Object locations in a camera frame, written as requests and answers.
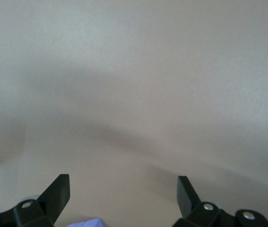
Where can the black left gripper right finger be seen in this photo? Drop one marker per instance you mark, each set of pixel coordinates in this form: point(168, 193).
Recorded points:
point(188, 201)

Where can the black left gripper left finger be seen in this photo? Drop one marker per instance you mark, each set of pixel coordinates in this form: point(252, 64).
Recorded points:
point(53, 201)

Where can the purple foam cube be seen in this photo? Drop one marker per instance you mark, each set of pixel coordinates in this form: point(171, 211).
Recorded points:
point(86, 223)

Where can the brown table cover sheet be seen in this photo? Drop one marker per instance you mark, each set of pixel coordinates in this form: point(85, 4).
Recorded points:
point(133, 71)

